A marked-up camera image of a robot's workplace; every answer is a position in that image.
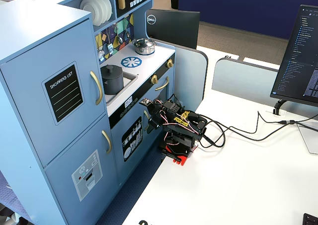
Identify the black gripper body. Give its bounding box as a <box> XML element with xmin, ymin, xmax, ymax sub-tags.
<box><xmin>148</xmin><ymin>99</ymin><xmax>172</xmax><ymax>123</ymax></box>

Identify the dark gray pot lid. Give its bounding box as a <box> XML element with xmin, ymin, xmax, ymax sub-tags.
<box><xmin>100</xmin><ymin>64</ymin><xmax>123</xmax><ymax>76</ymax></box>

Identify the red robot base clamp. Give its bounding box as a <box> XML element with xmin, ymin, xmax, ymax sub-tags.
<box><xmin>159</xmin><ymin>143</ymin><xmax>198</xmax><ymax>166</ymax></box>

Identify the silver pot lid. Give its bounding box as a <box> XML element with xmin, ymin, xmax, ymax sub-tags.
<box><xmin>132</xmin><ymin>38</ymin><xmax>155</xmax><ymax>49</ymax></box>

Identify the gray-blue desk divider panel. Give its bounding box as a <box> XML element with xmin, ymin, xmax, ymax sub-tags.
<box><xmin>155</xmin><ymin>41</ymin><xmax>208</xmax><ymax>110</ymax></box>
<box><xmin>211</xmin><ymin>57</ymin><xmax>286</xmax><ymax>109</ymax></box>

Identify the dark gray toy pot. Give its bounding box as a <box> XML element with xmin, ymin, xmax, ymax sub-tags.
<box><xmin>101</xmin><ymin>70</ymin><xmax>124</xmax><ymax>95</ymax></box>

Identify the toy spatula utensil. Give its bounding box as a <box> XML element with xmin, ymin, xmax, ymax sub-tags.
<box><xmin>107</xmin><ymin>27</ymin><xmax>115</xmax><ymax>55</ymax></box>

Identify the toy spoon utensil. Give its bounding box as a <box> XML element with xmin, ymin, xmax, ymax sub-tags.
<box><xmin>117</xmin><ymin>23</ymin><xmax>124</xmax><ymax>44</ymax></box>

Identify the toy strainer utensil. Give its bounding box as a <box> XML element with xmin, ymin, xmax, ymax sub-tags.
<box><xmin>97</xmin><ymin>31</ymin><xmax>105</xmax><ymax>61</ymax></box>

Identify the black Dell monitor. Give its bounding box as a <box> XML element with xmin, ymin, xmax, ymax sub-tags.
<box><xmin>145</xmin><ymin>8</ymin><xmax>201</xmax><ymax>50</ymax></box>

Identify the light blue toy kitchen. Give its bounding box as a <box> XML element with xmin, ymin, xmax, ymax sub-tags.
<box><xmin>0</xmin><ymin>0</ymin><xmax>176</xmax><ymax>225</ymax></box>

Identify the white toy plate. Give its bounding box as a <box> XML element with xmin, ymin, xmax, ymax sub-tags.
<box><xmin>85</xmin><ymin>0</ymin><xmax>108</xmax><ymax>25</ymax></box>
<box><xmin>93</xmin><ymin>0</ymin><xmax>113</xmax><ymax>22</ymax></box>
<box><xmin>79</xmin><ymin>0</ymin><xmax>98</xmax><ymax>27</ymax></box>

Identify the dark blue office partition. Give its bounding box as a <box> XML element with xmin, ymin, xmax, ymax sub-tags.
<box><xmin>178</xmin><ymin>0</ymin><xmax>318</xmax><ymax>40</ymax></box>

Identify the monitor with lit screen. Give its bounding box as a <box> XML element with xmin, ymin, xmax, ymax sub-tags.
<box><xmin>270</xmin><ymin>4</ymin><xmax>318</xmax><ymax>108</ymax></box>

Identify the gray monitor stand base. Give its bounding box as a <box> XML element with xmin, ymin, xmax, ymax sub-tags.
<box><xmin>296</xmin><ymin>123</ymin><xmax>318</xmax><ymax>155</ymax></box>

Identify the black keyboard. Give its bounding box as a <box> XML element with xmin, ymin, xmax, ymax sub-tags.
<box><xmin>302</xmin><ymin>213</ymin><xmax>318</xmax><ymax>225</ymax></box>

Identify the gold dishwasher door handle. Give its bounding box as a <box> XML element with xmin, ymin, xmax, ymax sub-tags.
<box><xmin>143</xmin><ymin>110</ymin><xmax>151</xmax><ymax>132</ymax></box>

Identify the gold oven door handle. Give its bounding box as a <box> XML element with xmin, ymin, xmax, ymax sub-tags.
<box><xmin>155</xmin><ymin>76</ymin><xmax>170</xmax><ymax>92</ymax></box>

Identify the gold freezer door handle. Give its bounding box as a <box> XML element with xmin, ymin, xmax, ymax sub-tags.
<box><xmin>101</xmin><ymin>130</ymin><xmax>112</xmax><ymax>154</ymax></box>

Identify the gold fridge door handle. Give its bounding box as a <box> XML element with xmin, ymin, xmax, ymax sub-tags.
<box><xmin>89</xmin><ymin>71</ymin><xmax>103</xmax><ymax>106</ymax></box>

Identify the thin black cable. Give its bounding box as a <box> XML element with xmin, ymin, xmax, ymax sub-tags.
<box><xmin>206</xmin><ymin>110</ymin><xmax>283</xmax><ymax>134</ymax></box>

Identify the black cable with connector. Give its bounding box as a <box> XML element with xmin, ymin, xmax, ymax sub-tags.
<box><xmin>198</xmin><ymin>115</ymin><xmax>318</xmax><ymax>149</ymax></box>

